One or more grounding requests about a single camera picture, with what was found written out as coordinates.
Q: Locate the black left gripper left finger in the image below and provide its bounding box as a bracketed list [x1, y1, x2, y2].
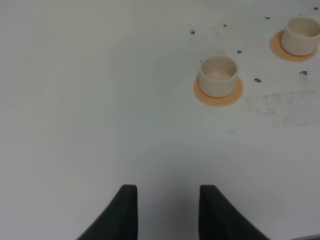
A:
[79, 184, 138, 240]

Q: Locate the white teacup near left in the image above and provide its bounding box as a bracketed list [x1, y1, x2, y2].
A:
[198, 55, 239, 98]

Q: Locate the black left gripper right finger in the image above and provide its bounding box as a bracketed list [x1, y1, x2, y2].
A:
[198, 185, 268, 240]

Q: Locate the orange coaster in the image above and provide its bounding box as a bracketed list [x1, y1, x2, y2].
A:
[193, 77, 244, 107]
[269, 30, 318, 62]

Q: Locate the orange coaster near left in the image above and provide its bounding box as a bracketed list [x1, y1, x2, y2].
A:
[193, 77, 244, 107]

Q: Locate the white teacup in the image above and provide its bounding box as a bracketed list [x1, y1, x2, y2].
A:
[198, 55, 239, 98]
[280, 16, 320, 56]

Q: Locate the white teacup middle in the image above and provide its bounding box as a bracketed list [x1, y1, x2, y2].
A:
[280, 16, 320, 56]

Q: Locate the orange coaster middle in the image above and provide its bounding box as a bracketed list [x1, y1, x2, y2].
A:
[269, 30, 318, 62]

